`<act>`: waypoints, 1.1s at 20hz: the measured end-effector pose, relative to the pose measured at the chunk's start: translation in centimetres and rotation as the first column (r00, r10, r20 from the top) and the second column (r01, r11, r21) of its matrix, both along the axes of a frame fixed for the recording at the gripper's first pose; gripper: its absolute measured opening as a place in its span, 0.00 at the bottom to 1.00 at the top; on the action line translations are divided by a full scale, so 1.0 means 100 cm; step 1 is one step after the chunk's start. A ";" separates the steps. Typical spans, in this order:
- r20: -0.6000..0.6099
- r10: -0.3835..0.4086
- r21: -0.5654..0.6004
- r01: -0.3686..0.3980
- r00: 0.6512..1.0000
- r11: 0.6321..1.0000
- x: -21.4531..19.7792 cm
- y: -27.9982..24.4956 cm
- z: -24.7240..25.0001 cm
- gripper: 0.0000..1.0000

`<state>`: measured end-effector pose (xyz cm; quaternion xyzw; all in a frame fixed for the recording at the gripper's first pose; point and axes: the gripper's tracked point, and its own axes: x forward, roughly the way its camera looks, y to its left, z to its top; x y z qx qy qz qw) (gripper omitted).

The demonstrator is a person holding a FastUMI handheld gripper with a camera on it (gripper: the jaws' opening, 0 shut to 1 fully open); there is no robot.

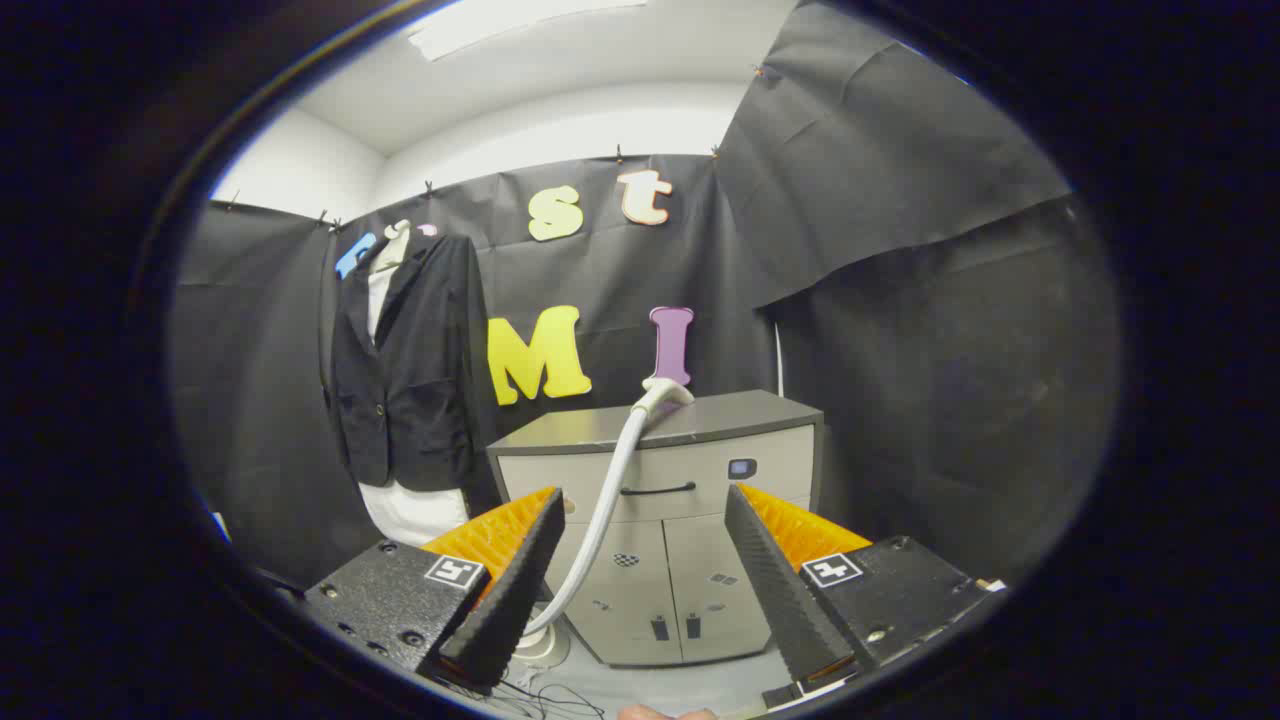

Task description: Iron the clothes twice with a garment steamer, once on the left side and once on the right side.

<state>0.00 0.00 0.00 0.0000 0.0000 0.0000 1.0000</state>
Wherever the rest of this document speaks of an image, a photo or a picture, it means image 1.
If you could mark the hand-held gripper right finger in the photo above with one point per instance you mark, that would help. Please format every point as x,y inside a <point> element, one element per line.
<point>775,590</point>

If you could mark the black backdrop cloth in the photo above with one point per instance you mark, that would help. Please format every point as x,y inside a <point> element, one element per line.
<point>900,350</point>

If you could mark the white garment steamer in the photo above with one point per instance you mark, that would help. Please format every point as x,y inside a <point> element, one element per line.
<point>610,500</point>

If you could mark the grey cabinet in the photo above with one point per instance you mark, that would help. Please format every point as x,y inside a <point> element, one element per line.
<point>690,560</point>

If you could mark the black jacket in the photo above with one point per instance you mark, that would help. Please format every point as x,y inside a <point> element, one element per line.
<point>430,400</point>

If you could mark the white mannequin torso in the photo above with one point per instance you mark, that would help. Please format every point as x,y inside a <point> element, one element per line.
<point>415,515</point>

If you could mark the ceiling light panel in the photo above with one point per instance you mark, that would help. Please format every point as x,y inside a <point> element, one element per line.
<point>480,25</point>

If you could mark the grey steamer base unit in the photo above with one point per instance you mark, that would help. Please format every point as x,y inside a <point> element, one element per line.
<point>542,648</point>

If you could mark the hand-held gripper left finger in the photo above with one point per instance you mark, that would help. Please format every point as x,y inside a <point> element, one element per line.
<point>510,600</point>

